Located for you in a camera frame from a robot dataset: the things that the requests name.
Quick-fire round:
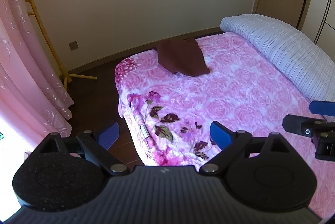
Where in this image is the lavender striped duvet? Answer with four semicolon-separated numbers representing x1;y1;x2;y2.
220;14;335;116

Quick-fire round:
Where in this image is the pink curtain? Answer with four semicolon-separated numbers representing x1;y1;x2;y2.
0;0;74;156

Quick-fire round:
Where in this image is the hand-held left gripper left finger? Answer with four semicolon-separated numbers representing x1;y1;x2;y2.
31;121;130;176

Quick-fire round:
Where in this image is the brown knit sweater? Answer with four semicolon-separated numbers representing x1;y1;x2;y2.
156;39;210;76

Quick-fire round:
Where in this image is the white wardrobe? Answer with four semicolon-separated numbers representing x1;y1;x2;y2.
313;0;335;49

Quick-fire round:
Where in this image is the wooden coat rack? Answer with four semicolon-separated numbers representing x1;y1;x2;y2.
16;0;97;90

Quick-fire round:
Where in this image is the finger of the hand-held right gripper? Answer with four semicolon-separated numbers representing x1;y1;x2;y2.
309;100;335;117
283;114;335;139

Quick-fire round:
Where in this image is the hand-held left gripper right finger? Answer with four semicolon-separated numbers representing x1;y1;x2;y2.
199;121;291;176

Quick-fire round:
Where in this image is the pink floral blanket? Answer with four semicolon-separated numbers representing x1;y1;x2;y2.
115;32;335;214

